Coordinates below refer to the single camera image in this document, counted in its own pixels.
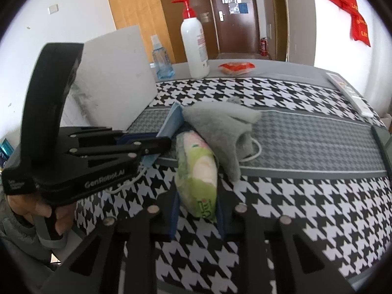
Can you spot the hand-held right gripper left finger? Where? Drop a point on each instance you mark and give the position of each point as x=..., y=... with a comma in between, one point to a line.
x=174, y=220

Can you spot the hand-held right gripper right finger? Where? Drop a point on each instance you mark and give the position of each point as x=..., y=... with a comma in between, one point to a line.
x=220, y=220

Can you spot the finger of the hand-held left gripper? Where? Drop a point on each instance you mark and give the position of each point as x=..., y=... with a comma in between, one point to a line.
x=137, y=148
x=101, y=132

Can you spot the blue face mask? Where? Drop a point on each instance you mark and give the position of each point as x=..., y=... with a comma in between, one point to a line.
x=171, y=122

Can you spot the green tissue pack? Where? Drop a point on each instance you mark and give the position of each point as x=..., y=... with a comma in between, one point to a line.
x=196, y=174

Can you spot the white foam box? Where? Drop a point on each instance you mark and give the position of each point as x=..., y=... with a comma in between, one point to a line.
x=119, y=67

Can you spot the grey cloth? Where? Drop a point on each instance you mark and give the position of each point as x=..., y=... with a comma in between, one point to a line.
x=220, y=128

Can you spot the person's left forearm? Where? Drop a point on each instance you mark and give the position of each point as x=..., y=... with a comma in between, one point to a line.
x=18, y=239

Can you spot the person's left hand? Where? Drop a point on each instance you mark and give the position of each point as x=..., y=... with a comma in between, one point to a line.
x=30, y=209

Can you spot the blue spray bottle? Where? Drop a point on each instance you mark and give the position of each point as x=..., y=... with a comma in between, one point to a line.
x=164, y=64

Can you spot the white lotion pump bottle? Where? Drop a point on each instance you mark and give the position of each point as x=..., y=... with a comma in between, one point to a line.
x=193, y=46

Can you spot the red snack packet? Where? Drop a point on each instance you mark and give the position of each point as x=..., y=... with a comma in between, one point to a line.
x=235, y=67

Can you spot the wooden wardrobe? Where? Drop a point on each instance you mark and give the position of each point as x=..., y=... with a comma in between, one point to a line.
x=137, y=6

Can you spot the dark brown door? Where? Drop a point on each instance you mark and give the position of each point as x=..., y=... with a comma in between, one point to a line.
x=239, y=30

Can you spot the red fire extinguisher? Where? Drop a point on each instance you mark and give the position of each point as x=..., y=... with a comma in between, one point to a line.
x=264, y=47

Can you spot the blue paper door notice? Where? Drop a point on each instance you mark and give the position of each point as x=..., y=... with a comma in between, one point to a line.
x=243, y=7

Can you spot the white remote control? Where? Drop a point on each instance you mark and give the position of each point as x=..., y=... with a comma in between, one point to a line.
x=352, y=95

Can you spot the black smartphone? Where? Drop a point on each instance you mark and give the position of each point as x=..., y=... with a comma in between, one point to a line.
x=382, y=137

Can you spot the light wooden side door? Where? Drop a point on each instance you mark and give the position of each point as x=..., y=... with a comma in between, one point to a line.
x=279, y=21

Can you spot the white wall switch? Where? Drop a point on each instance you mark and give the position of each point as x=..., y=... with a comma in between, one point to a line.
x=53, y=8

